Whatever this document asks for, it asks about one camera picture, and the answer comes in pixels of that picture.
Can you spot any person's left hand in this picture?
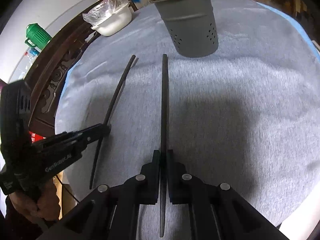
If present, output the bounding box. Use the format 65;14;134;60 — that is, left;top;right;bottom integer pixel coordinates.
9;179;60;223

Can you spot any black chopstick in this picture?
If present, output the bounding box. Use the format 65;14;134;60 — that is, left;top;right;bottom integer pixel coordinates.
159;54;169;238
89;55;136;190

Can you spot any grey perforated utensil holder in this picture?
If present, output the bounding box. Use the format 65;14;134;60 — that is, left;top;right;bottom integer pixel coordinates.
154;0;219;57

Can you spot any white bowl with plastic bag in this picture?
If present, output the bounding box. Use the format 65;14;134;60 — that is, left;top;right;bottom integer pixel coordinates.
82;0;132;37

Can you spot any grey table cloth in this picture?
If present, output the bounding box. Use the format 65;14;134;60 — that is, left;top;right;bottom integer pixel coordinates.
55;0;319;225

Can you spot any green thermos flask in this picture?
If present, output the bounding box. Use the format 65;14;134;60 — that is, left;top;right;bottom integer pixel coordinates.
25;23;52;50

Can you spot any dark carved wooden sideboard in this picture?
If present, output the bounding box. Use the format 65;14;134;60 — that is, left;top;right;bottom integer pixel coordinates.
24;1;99;137

